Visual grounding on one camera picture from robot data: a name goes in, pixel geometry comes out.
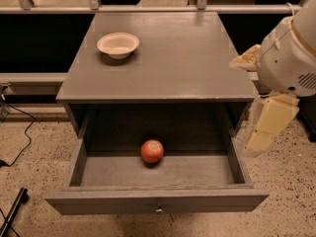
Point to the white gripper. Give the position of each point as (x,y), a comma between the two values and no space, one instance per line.
(285,60)

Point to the red apple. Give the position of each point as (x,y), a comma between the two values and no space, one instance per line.
(152,151)

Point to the metal railing frame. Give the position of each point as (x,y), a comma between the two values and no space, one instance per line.
(98,4)

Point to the black stand leg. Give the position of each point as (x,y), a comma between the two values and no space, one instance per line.
(21,198)

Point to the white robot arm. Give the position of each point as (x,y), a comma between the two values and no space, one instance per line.
(305,21)

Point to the grey wooden cabinet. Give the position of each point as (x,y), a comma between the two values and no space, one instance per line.
(182,57)

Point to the open grey top drawer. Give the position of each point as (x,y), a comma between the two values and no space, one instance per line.
(201,170)

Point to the metal drawer knob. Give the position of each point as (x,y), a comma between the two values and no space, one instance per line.
(159,209)

